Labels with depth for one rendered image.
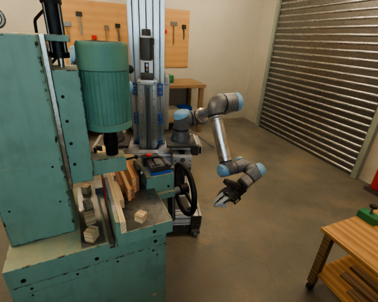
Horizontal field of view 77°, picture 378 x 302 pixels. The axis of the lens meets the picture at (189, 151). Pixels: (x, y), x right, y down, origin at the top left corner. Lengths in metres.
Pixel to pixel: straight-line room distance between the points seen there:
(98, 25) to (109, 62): 3.40
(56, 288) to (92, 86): 0.76
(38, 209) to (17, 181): 0.13
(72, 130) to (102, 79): 0.21
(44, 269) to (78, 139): 0.48
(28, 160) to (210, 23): 4.20
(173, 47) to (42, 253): 3.91
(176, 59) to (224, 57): 0.98
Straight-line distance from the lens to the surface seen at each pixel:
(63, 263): 1.06
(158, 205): 1.01
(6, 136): 0.91
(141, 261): 1.15
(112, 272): 1.15
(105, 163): 1.03
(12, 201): 1.02
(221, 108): 1.38
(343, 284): 1.97
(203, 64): 4.74
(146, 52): 1.73
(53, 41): 0.91
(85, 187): 1.29
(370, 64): 3.62
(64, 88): 0.89
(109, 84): 0.88
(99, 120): 0.92
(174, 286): 1.86
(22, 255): 1.10
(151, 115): 1.82
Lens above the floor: 1.53
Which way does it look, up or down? 25 degrees down
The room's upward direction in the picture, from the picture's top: 3 degrees clockwise
